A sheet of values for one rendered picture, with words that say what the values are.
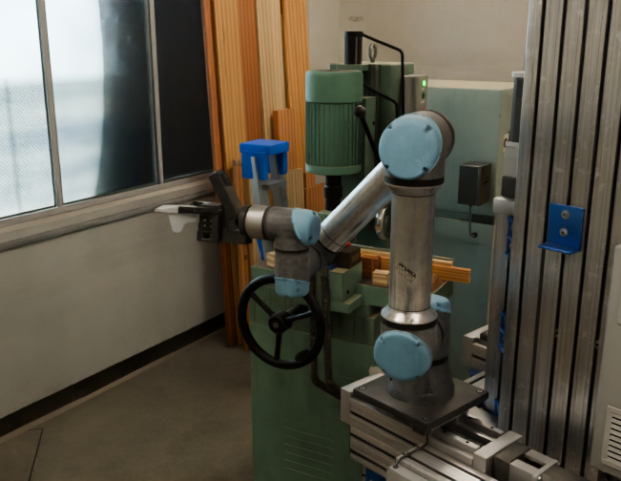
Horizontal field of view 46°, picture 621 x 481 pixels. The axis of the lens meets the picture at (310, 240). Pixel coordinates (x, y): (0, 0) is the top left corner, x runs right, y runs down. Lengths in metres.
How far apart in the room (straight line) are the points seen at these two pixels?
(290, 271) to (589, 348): 0.63
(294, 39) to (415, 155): 2.95
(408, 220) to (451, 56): 3.22
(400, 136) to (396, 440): 0.73
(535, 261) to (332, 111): 0.86
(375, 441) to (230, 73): 2.41
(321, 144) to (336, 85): 0.18
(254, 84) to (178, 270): 1.06
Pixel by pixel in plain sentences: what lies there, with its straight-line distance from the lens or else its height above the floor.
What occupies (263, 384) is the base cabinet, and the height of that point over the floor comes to 0.50.
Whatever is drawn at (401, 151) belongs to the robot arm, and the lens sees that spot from 1.40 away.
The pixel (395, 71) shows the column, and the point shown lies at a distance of 2.46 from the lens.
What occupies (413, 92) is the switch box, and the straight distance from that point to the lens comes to 2.49.
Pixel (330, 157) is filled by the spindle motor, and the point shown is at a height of 1.25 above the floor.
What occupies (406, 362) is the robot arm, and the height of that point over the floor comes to 0.98.
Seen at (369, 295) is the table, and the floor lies 0.87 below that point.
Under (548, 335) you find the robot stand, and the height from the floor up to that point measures 0.99.
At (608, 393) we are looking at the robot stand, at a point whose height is 0.93.
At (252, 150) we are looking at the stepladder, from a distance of 3.20.
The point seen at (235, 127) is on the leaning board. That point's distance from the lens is 3.83.
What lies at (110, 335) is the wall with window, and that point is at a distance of 3.62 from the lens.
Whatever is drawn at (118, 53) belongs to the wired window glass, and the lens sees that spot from 3.57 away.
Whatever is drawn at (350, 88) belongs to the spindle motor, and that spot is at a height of 1.46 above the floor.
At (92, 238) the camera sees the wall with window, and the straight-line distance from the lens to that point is 3.43.
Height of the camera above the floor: 1.61
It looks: 15 degrees down
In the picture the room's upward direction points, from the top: straight up
